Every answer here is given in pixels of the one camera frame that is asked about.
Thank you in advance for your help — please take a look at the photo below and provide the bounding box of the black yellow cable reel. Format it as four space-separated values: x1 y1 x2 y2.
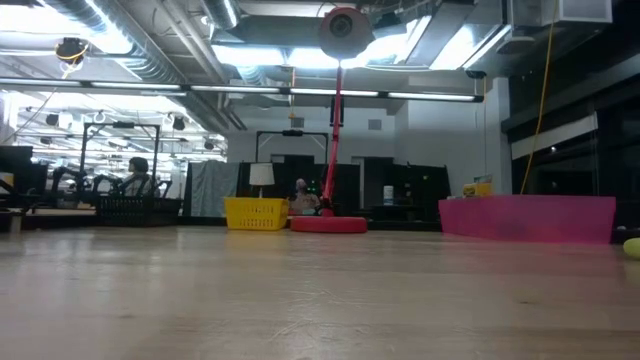
54 35 90 66

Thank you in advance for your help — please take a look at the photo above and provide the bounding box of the person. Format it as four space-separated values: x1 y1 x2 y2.
289 178 321 216
122 156 161 197

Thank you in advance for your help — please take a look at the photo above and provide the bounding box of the grey cloth cover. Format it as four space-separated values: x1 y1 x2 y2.
183 159 240 217

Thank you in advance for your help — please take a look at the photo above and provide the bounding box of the small silver ventilation duct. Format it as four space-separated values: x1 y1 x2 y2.
202 0 241 30

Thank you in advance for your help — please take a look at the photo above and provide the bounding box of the black stand frame with camera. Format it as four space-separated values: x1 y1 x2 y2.
255 128 331 165

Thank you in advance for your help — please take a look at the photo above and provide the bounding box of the black plastic basket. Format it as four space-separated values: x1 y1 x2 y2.
94 194 184 227

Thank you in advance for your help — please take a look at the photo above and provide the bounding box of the white table lamp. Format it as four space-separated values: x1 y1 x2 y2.
248 162 276 199

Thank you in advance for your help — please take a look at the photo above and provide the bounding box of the black cabinet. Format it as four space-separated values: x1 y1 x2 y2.
362 156 451 221

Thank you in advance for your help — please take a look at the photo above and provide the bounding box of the black office partition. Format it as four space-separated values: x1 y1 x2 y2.
237 153 362 217

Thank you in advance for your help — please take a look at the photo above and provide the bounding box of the pink plastic tray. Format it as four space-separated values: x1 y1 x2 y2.
438 194 617 245

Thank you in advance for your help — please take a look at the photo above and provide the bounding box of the yellow hanging cable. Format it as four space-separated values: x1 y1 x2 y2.
519 0 559 196

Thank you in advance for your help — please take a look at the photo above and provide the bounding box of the large silver ventilation duct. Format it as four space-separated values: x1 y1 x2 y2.
42 0 189 85

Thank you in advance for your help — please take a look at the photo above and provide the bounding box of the yellow plastic basket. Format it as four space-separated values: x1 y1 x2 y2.
223 196 291 232

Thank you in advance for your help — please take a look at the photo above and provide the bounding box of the red camera stand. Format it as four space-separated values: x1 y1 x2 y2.
288 5 376 235

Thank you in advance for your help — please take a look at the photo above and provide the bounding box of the white ceiling vent box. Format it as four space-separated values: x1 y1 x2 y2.
542 0 614 25

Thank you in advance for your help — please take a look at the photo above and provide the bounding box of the long light bar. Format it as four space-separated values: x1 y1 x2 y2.
0 77 485 104

